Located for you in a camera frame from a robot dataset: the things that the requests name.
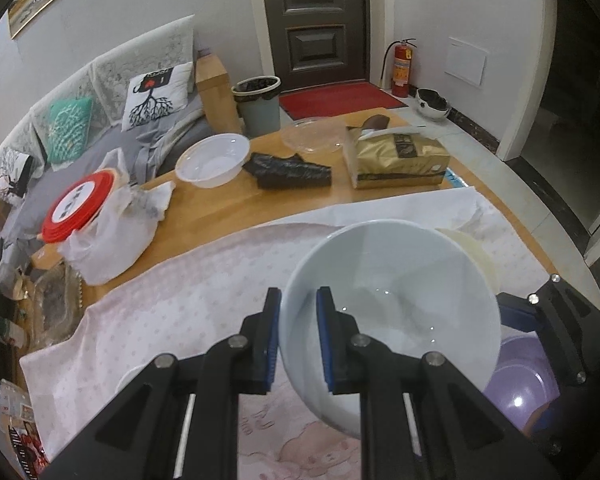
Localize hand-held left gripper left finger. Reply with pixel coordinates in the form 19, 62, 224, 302
40, 287, 282, 480

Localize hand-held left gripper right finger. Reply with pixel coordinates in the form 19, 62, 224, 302
316, 286, 561, 480

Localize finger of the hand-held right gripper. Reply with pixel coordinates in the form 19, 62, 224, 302
497, 273, 600, 387
522, 395, 581, 462

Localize purple plastic bowl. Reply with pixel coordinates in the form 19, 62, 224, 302
482, 337, 562, 434

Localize large white ceramic bowl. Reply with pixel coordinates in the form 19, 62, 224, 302
278, 220, 501, 439

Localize cream plate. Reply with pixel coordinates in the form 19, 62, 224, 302
435, 227, 501, 297

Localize pink printed cloth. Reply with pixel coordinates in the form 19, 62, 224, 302
19, 186, 554, 464

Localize black plastic bag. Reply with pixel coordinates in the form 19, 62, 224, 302
242, 152, 332, 191

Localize red lidded container in bag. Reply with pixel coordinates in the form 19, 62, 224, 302
60, 149, 177, 285

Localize white plastic bowl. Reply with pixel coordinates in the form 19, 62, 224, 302
175, 133, 251, 189

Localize gold tissue pack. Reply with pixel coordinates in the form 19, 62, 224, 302
342, 127, 452, 190

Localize clear plastic lid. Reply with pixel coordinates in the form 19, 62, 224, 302
281, 117, 354, 154

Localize clear plastic tray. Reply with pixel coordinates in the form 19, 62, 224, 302
27, 265, 87, 349

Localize white and black helmet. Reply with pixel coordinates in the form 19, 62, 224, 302
414, 88, 452, 120

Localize grey trash bin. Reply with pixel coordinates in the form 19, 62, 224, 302
231, 76, 282, 139

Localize red doormat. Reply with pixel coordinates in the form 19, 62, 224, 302
278, 82, 409, 120

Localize grey blanket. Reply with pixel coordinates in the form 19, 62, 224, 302
0, 95, 212, 243

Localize colourful printed packets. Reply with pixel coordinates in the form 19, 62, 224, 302
0, 370, 48, 477

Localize red fire extinguisher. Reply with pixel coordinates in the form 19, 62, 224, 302
382, 38, 417, 98

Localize white tree print pillow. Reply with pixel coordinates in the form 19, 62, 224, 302
121, 61, 194, 132

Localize teal patterned pillow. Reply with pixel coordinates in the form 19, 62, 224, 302
47, 97, 95, 164

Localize white dark print pillow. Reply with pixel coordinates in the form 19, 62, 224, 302
0, 155, 34, 202

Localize sofa with wooden armrest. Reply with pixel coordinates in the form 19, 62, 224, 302
0, 15, 244, 283

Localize dark brown door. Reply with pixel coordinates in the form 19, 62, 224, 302
261, 0, 371, 89

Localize white wall panel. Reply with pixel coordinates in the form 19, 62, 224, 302
444, 36, 489, 86

